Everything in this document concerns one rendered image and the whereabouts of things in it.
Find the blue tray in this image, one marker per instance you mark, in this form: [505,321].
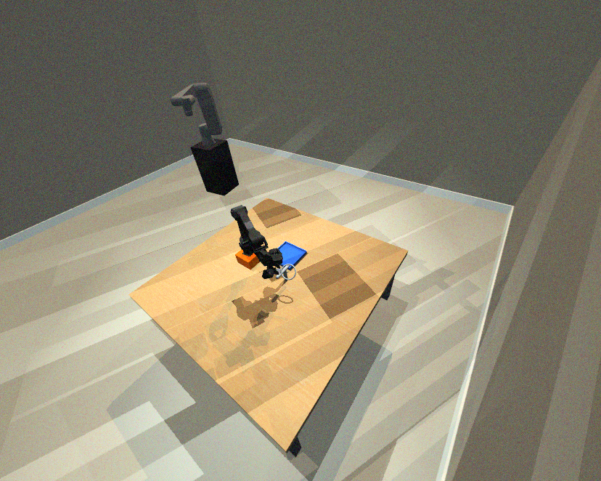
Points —
[291,254]

